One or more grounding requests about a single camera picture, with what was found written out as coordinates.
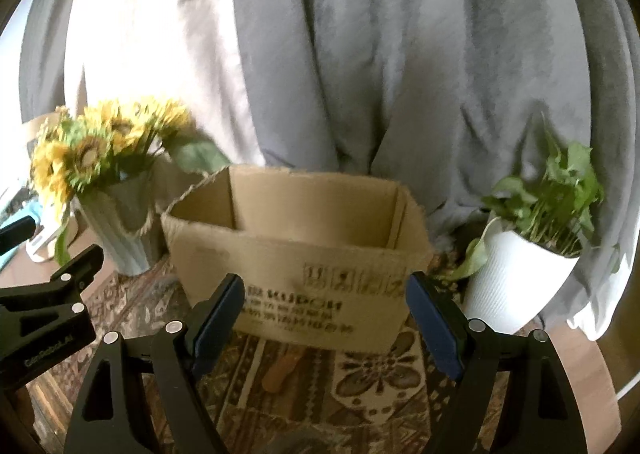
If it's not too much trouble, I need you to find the white desk lamp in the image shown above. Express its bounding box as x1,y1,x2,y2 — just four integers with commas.
25,220,78,263

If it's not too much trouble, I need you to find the patterned persian table runner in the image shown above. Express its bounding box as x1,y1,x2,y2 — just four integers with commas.
24,248,507,454

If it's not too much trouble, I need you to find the white plant pot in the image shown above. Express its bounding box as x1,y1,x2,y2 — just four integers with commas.
462,218,578,335

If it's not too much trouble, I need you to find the brown cardboard box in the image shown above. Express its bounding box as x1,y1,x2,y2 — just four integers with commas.
160,165,434,353

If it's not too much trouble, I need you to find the ribbed pale green vase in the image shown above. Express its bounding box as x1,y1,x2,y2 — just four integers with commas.
77,170,165,276

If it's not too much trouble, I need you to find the yellow sunflower bouquet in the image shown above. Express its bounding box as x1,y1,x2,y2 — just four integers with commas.
30,96,229,264

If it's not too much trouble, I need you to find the green leafy plant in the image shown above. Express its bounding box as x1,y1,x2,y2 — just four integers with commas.
442,115,605,282

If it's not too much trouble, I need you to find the beige curtain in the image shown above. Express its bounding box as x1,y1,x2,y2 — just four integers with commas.
64,0,266,166

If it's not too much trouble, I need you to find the grey curtain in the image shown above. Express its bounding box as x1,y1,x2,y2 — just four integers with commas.
17,0,639,340

